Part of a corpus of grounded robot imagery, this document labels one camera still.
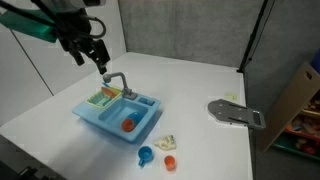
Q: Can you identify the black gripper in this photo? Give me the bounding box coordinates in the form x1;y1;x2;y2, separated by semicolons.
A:
55;13;111;76

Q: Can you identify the orange toy plate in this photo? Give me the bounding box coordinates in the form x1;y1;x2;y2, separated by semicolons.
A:
100;86;118;98

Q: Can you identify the yellow drying rack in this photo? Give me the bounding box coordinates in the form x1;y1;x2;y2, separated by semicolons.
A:
86;85;123;109

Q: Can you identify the blue toy sink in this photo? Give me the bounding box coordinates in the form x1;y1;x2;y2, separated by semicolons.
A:
71;85;162;143

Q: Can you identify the grey toy faucet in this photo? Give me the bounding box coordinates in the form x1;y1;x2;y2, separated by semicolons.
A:
102;71;138;101

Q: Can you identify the black equipment clutter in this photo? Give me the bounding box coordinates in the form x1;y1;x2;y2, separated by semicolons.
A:
0;134;64;180

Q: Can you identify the small orange cup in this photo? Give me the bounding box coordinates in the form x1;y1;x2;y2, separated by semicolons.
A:
163;154;177;172

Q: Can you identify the yellow sticky note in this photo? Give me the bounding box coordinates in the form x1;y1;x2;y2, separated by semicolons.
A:
224;92;238;102

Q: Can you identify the black pole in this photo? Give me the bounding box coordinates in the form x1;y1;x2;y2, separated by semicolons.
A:
237;0;269;74

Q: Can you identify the wooden toy shelf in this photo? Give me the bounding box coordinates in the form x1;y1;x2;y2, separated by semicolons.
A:
259;61;320;163

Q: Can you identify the blue cup without handle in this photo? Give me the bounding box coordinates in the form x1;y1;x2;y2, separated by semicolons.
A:
128;111;145;126

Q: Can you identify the teal camera mount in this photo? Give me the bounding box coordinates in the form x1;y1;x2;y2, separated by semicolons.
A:
0;9;58;44

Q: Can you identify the blue mug with handle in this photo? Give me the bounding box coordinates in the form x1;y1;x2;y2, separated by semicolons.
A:
137;145;154;168

